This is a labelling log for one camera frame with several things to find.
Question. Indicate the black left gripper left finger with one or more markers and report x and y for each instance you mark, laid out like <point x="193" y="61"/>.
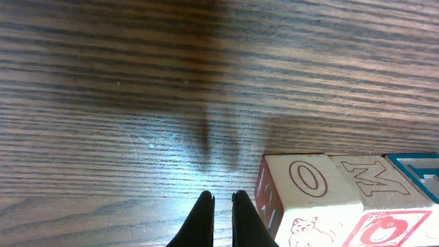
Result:
<point x="197" y="229"/>

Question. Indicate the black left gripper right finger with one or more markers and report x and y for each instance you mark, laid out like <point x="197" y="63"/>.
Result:
<point x="248" y="228"/>

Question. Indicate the plain wooden block green side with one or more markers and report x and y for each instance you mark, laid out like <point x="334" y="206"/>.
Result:
<point x="304" y="200"/>

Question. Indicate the red O wooden block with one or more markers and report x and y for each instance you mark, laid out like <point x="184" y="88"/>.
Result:
<point x="395" y="213"/>

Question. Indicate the yellow framed wooden block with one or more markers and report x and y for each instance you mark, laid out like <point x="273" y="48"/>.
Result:
<point x="421" y="169"/>

